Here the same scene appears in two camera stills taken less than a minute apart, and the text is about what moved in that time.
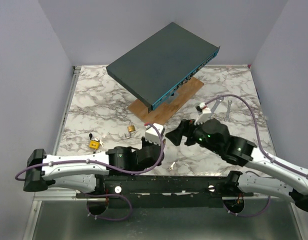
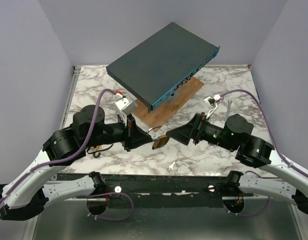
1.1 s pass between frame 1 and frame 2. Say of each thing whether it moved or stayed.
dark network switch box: stayed
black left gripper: moved
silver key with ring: stayed
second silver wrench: stayed
